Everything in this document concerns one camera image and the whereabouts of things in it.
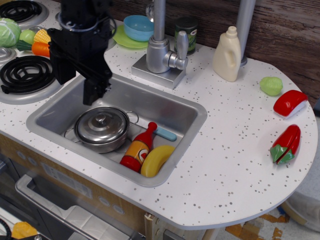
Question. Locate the back left black stove burner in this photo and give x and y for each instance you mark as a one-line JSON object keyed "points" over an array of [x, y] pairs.
{"points": [[26, 13]]}

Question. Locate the black stove burner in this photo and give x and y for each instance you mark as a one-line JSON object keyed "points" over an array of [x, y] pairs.
{"points": [[26, 13], [26, 80]]}

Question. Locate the front left black stove burner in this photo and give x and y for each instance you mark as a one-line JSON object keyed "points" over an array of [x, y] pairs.
{"points": [[26, 80]]}

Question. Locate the grey left stove knob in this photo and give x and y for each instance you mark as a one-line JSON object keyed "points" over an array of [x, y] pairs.
{"points": [[7, 54]]}

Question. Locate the yellow object lower left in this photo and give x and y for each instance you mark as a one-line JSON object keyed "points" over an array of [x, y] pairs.
{"points": [[23, 230]]}

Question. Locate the cream toy detergent bottle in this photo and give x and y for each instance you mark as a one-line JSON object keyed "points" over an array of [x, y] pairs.
{"points": [[227, 56]]}

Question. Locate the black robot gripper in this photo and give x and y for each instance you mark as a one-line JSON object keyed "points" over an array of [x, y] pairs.
{"points": [[80, 44]]}

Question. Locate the grey oven door handle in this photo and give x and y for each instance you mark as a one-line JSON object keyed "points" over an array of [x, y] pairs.
{"points": [[66, 220]]}

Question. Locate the silver sink basin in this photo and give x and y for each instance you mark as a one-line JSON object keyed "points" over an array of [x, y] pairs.
{"points": [[144, 104]]}

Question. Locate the blue toy bowl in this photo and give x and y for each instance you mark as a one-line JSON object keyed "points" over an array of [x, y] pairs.
{"points": [[138, 27]]}

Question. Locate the orange toy carrot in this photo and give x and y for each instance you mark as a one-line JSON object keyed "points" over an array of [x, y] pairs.
{"points": [[37, 48]]}

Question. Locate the small steel pot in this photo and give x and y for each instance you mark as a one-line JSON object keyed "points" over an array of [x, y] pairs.
{"points": [[106, 148]]}

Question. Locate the green toy plate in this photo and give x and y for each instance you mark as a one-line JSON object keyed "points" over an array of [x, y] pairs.
{"points": [[122, 39]]}

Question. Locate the red white toy sushi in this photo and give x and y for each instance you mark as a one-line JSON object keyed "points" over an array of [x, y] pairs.
{"points": [[290, 103]]}

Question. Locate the white blue toy knife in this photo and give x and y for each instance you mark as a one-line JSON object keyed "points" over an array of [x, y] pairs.
{"points": [[166, 134]]}

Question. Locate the green toy cabbage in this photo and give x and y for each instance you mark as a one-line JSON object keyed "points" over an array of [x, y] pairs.
{"points": [[9, 32]]}

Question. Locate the light green toy ball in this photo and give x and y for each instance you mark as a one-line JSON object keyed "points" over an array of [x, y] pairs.
{"points": [[27, 36]]}

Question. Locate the silver toy faucet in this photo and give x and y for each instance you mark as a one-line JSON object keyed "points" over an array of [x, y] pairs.
{"points": [[161, 65]]}

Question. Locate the light green toy lettuce piece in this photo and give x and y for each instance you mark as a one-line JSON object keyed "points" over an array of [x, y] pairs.
{"points": [[271, 85]]}

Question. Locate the yellow toy corn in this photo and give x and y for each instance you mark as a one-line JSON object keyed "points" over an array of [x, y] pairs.
{"points": [[42, 36]]}

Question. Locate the dark green can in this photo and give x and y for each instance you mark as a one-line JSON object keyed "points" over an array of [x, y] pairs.
{"points": [[190, 26]]}

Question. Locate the yellow toy banana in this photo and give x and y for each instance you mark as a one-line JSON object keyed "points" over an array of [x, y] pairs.
{"points": [[155, 160]]}

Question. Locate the red toy chili pepper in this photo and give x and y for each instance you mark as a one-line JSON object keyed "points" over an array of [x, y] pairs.
{"points": [[286, 145]]}

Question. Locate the steel pot lid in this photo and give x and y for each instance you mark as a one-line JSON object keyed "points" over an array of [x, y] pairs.
{"points": [[101, 125]]}

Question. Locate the grey metal pole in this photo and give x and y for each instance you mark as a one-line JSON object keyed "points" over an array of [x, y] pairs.
{"points": [[243, 24]]}

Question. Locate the red toy ketchup bottle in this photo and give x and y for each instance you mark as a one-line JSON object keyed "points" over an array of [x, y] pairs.
{"points": [[138, 150]]}

